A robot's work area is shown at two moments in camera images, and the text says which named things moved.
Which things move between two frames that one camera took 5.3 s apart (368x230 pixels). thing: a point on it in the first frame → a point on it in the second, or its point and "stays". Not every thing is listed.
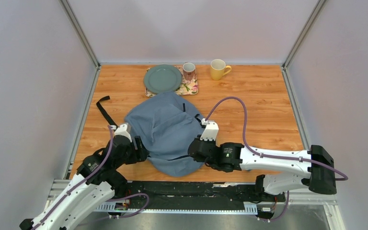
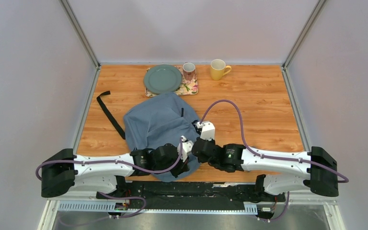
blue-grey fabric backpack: x=167 y=124 stays
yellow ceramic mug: x=218 y=69 stays
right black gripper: x=211 y=143 stays
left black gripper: x=140 y=154 → x=182 y=168
